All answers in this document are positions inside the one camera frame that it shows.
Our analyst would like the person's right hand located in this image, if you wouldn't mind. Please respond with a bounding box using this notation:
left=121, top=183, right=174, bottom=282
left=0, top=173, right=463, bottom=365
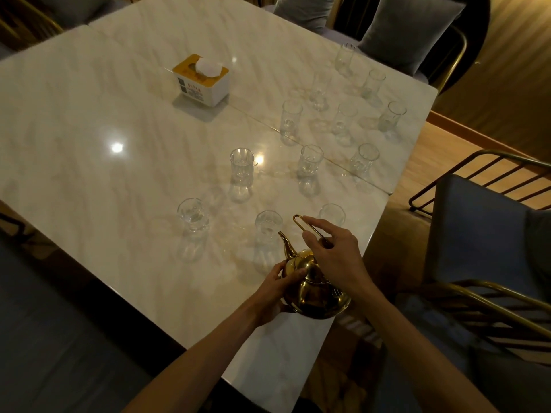
left=301, top=216, right=376, bottom=298

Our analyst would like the person's left hand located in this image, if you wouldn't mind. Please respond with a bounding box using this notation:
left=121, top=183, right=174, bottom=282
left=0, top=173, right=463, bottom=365
left=253, top=260, right=308, bottom=328

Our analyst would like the gold metal teapot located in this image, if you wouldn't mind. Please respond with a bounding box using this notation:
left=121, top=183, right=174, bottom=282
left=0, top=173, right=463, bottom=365
left=278, top=214, right=352, bottom=320

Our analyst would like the person's left forearm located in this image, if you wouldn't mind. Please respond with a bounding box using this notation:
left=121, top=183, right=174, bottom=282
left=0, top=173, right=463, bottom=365
left=122, top=302, right=267, bottom=413

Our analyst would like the person's right forearm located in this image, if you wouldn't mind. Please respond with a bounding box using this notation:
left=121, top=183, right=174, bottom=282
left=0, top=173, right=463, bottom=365
left=348, top=277, right=500, bottom=413

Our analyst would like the group of clear drinking glasses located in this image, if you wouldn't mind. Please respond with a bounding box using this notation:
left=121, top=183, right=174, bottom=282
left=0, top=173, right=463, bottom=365
left=176, top=42, right=408, bottom=265

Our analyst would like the white tissue box yellow lid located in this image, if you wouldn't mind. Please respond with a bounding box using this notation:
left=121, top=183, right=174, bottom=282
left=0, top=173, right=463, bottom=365
left=172, top=54, right=230, bottom=108

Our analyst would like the white tissue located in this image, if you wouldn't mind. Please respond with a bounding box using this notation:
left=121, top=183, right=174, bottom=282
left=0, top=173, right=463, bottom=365
left=195, top=57, right=224, bottom=77

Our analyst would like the small grey cushion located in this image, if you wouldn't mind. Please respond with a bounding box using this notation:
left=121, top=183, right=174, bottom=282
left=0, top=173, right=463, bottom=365
left=274, top=0, right=336, bottom=31

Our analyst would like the large grey cushion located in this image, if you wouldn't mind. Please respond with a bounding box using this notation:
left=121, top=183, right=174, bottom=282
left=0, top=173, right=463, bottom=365
left=358, top=0, right=467, bottom=76

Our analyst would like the blue seat gold frame chair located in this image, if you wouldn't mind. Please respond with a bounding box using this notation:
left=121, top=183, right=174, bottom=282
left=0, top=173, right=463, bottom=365
left=408, top=149, right=551, bottom=302

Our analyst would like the gold frame chair black back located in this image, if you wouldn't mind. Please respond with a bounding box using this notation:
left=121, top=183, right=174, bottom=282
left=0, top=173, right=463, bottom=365
left=333, top=0, right=491, bottom=95

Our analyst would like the gold frame chair grey seat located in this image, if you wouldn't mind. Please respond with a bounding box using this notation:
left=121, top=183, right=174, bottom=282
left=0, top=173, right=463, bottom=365
left=0, top=0, right=113, bottom=53

